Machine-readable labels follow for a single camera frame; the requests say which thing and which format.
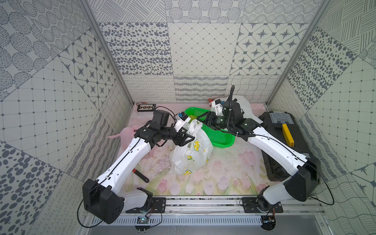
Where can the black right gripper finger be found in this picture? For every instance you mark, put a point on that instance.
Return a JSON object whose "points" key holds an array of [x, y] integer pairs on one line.
{"points": [[204, 115], [203, 120]]}

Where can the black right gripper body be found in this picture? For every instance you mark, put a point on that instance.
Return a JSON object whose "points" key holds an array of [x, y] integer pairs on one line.
{"points": [[216, 122]]}

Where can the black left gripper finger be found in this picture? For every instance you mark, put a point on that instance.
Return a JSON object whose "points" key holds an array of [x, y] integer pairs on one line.
{"points": [[188, 136], [183, 143]]}

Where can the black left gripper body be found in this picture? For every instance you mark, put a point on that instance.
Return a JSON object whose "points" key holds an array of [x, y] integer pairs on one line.
{"points": [[179, 136]]}

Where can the white lemon-print plastic bag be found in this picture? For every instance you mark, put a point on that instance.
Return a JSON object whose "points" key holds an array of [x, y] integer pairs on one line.
{"points": [[192, 157]]}

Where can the pink peach-print plastic bag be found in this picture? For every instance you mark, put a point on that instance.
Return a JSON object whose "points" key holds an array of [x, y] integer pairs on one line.
{"points": [[125, 136]]}

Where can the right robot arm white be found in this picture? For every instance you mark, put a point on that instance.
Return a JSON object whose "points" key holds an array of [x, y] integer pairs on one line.
{"points": [[304, 172]]}

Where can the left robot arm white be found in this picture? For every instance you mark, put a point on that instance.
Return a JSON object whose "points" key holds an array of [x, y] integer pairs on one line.
{"points": [[102, 197]]}

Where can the green plastic basket tray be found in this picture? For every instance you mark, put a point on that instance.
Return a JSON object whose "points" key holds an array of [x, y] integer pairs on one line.
{"points": [[217, 138]]}

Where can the plain white plastic bag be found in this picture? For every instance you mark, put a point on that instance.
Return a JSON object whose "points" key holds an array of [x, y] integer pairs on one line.
{"points": [[245, 106]]}

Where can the black terminal strip block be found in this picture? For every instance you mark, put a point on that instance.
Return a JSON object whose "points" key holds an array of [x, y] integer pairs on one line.
{"points": [[146, 107]]}

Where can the floral pink table mat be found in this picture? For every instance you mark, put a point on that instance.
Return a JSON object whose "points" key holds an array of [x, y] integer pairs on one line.
{"points": [[236, 170]]}

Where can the red black pipe wrench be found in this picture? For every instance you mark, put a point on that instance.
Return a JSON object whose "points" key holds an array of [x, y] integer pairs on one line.
{"points": [[140, 175]]}

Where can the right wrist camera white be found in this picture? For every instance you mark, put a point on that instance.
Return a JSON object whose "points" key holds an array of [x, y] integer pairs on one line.
{"points": [[217, 107]]}

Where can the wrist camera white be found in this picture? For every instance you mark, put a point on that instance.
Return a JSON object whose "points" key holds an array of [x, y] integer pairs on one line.
{"points": [[217, 107], [181, 119]]}

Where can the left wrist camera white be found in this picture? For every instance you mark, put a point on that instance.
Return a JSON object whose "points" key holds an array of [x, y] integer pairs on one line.
{"points": [[181, 119]]}

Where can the aluminium mounting rail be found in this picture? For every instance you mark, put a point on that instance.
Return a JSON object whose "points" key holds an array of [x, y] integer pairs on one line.
{"points": [[230, 205]]}

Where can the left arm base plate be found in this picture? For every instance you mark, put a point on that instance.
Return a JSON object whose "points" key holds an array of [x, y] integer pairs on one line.
{"points": [[153, 205]]}

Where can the black toolbox yellow handle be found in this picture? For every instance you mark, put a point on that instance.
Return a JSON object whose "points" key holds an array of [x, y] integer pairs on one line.
{"points": [[282, 125]]}

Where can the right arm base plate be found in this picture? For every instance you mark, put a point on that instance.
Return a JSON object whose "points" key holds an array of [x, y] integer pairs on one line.
{"points": [[255, 205]]}

